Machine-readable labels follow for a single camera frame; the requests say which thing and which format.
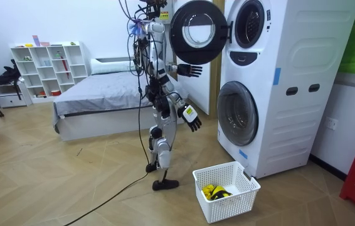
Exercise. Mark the white wall socket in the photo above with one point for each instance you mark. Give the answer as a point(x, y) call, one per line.
point(331, 123)

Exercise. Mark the yellow soft toy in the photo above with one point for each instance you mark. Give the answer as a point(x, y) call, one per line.
point(29, 45)

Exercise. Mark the white cube shelf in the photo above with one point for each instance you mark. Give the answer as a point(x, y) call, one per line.
point(52, 46)

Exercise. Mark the white washing machine tower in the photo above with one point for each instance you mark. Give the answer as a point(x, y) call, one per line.
point(290, 110)

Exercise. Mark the red bowl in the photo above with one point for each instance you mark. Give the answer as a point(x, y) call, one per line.
point(56, 93)

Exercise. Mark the white pillow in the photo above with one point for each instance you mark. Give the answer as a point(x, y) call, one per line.
point(108, 66)

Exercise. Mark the purple pink book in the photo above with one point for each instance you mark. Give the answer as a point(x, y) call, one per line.
point(36, 40)

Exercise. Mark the robot legs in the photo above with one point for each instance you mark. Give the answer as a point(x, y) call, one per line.
point(165, 157)

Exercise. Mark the black bag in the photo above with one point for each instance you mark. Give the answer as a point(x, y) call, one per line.
point(8, 75)

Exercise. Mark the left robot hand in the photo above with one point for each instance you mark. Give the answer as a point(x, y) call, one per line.
point(188, 70)

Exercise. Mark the yellow and black cloth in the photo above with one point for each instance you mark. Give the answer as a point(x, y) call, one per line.
point(216, 192)

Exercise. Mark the red stick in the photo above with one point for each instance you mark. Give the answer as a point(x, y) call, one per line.
point(65, 67)

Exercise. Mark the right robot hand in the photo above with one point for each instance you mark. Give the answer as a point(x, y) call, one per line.
point(190, 114)

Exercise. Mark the white plastic laundry basket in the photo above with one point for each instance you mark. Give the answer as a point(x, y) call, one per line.
point(227, 207)

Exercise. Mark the small white drawer cabinet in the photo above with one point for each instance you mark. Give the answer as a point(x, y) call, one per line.
point(11, 101)

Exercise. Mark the grey bed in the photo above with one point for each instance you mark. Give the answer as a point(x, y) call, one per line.
point(102, 91)

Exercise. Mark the robot body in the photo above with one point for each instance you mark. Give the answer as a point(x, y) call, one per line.
point(157, 97)

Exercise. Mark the open round washer door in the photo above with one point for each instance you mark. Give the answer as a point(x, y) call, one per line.
point(177, 37)

